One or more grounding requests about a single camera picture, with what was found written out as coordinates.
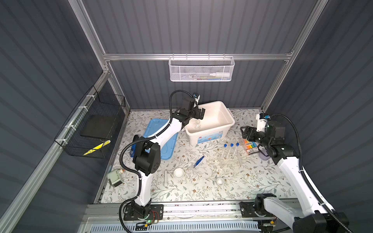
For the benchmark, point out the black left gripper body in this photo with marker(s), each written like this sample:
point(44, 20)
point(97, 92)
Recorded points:
point(194, 114)

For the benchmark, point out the highlighter pen pack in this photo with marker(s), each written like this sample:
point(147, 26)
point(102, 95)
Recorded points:
point(250, 147)

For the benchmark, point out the small white dish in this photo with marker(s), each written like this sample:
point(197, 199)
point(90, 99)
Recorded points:
point(220, 181)

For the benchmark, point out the grey purple pouch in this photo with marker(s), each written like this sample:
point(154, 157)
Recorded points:
point(263, 156)

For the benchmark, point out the black wire side basket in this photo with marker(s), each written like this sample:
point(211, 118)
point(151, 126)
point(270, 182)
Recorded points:
point(94, 127)

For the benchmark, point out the blue plastic bin lid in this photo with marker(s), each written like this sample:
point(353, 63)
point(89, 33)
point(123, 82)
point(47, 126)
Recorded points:
point(167, 139)

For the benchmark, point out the white wire wall basket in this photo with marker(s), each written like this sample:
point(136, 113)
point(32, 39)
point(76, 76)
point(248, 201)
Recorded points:
point(197, 69)

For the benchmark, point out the blue stapler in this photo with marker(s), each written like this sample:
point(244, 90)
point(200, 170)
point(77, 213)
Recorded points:
point(133, 147)

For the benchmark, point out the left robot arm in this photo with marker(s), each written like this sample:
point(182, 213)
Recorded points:
point(147, 157)

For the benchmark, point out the white bottle in basket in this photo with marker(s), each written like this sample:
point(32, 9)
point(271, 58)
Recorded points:
point(220, 75)

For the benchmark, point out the blue plastic tweezers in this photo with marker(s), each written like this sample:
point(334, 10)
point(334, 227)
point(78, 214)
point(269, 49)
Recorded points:
point(198, 161)

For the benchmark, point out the clear test tube rack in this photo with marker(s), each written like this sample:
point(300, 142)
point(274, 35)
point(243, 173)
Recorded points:
point(228, 160)

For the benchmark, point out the green tape dispenser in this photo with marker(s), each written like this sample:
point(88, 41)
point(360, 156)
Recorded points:
point(115, 177)

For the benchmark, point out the white mortar bowl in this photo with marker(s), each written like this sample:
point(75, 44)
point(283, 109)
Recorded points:
point(178, 173)

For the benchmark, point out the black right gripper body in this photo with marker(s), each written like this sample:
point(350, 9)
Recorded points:
point(253, 136)

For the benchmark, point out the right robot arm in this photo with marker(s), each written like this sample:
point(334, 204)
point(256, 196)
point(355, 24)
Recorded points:
point(317, 215)

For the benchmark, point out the white plastic storage bin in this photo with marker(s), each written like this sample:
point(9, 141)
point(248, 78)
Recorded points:
point(217, 122)

